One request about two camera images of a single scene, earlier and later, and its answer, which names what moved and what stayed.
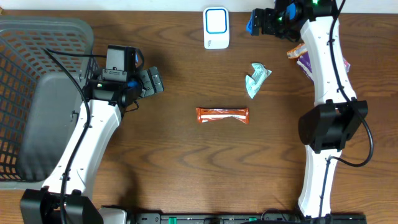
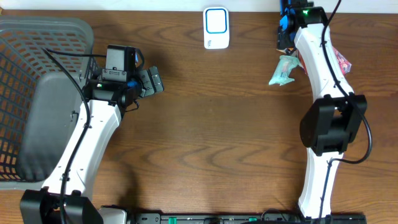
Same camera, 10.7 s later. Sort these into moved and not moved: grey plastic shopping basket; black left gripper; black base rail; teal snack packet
Moved: teal snack packet
Not moved: black base rail; grey plastic shopping basket; black left gripper
